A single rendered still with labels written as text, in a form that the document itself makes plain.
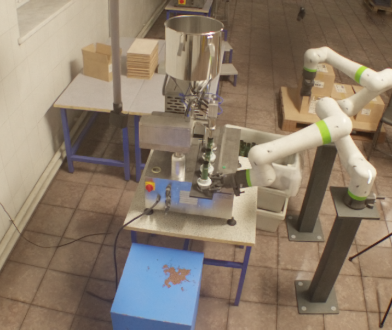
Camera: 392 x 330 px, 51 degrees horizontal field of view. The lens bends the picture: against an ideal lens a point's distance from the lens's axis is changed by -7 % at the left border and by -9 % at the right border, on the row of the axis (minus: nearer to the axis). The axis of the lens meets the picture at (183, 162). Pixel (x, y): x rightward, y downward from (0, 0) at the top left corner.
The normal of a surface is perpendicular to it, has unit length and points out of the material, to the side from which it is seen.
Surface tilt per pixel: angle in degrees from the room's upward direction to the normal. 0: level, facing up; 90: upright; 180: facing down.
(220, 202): 90
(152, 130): 90
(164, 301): 0
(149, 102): 0
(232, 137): 0
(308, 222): 90
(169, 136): 90
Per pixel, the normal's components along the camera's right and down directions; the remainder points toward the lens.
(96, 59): -0.51, 0.59
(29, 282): 0.04, -0.80
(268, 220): -0.30, 0.65
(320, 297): -0.07, 0.59
